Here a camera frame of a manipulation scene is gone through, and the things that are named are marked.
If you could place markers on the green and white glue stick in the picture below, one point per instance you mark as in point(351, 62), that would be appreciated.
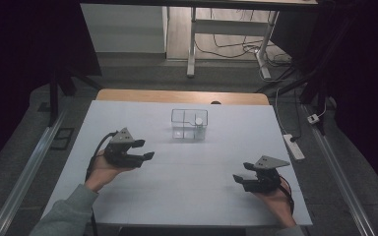
point(199, 126)

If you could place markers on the person's right hand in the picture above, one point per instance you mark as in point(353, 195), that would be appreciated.
point(275, 205)

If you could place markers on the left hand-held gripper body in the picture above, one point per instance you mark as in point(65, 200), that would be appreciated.
point(119, 154)

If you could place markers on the black table grommet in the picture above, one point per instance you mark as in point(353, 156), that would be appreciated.
point(215, 103)

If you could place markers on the clear plastic organizer box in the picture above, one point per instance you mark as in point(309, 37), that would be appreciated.
point(183, 126)

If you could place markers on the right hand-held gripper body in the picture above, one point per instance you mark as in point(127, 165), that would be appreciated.
point(264, 180)

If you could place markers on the black metal stand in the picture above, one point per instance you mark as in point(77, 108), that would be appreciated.
point(54, 95)

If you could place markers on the wooden table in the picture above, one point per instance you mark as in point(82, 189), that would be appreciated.
point(177, 96)

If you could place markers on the small white adapter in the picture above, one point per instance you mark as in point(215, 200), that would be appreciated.
point(313, 118)

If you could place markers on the black floor box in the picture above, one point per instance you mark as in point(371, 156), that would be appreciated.
point(62, 138)

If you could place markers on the person's left hand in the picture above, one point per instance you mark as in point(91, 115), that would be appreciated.
point(103, 173)

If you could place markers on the black curtain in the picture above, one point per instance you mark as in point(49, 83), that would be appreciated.
point(364, 82)
point(19, 65)

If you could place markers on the white table cover sheet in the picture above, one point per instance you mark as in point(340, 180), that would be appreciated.
point(193, 183)

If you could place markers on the white desk frame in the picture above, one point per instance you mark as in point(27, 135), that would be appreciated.
point(229, 28)

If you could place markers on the aluminium rail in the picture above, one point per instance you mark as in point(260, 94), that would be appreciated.
point(26, 177)
point(338, 170)

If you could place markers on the white power strip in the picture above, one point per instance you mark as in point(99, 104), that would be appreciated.
point(293, 147)

